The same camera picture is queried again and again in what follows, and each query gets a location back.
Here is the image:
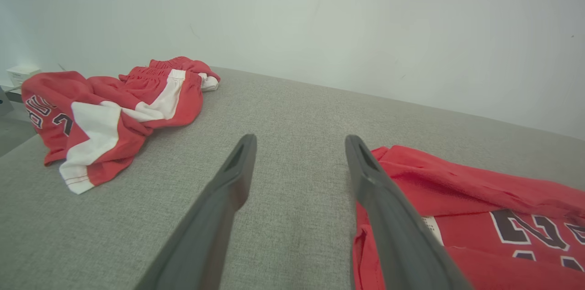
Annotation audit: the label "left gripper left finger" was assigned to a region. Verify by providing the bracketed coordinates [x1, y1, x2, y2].
[134, 134, 258, 290]

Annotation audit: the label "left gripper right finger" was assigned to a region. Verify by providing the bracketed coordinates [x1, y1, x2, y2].
[345, 134, 472, 290]

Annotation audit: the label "red basketball jersey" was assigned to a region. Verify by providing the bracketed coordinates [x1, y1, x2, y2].
[352, 145, 585, 290]

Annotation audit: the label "red and white shorts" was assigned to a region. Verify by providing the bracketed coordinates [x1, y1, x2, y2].
[21, 56, 221, 195]

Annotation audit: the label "grey box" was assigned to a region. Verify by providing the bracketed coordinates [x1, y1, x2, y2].
[0, 87, 15, 117]

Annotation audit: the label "small white box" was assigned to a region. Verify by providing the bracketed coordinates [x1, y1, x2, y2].
[6, 65, 42, 87]

